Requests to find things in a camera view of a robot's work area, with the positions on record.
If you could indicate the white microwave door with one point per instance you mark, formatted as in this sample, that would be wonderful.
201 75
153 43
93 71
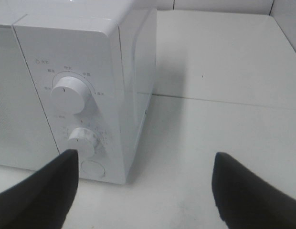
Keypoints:
25 137

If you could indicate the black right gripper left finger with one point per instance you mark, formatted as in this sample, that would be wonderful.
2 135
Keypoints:
42 200

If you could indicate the white timer knob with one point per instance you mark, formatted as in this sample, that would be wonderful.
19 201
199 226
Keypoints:
84 141

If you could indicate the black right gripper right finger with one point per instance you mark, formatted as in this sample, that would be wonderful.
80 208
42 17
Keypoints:
245 201

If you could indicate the upper white power knob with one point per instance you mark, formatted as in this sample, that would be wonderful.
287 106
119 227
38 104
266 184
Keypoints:
70 95

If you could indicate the white microwave oven body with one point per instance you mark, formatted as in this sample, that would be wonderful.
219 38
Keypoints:
110 45

